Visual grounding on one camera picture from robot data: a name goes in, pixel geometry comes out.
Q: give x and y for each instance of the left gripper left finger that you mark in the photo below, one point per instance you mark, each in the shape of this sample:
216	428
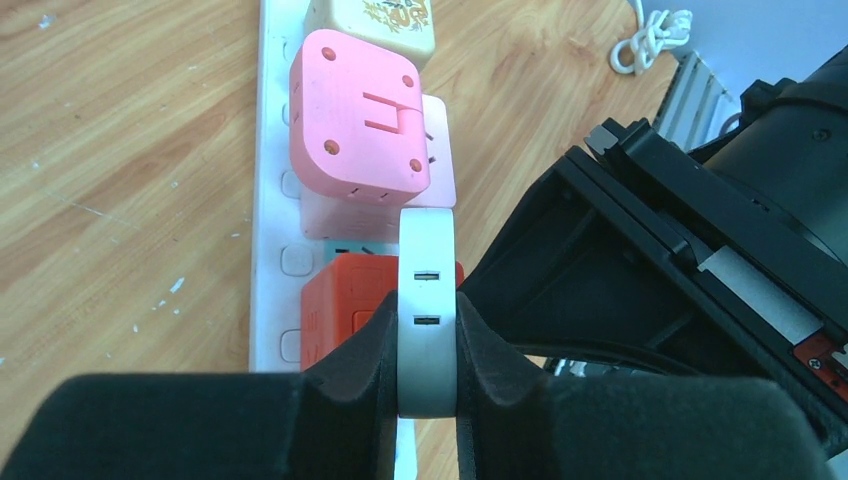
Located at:
335	420

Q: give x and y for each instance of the beige plug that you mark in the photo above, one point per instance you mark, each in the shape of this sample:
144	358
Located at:
405	27

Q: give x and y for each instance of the white plug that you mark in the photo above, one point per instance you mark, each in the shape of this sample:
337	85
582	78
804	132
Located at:
426	310

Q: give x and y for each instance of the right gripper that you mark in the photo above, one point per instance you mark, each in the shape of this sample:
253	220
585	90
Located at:
632	251

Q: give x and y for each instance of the pink plug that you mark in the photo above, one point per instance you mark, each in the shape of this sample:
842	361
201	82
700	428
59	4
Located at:
365	142

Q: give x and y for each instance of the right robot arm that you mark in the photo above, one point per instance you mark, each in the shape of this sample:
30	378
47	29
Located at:
794	152

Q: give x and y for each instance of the white long power strip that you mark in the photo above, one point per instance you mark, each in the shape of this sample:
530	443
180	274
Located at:
283	260

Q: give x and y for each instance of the red plug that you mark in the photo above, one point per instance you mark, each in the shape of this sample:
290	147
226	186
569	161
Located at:
340	300

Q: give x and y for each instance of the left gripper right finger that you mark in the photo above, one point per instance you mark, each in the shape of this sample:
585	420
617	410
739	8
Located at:
517	421

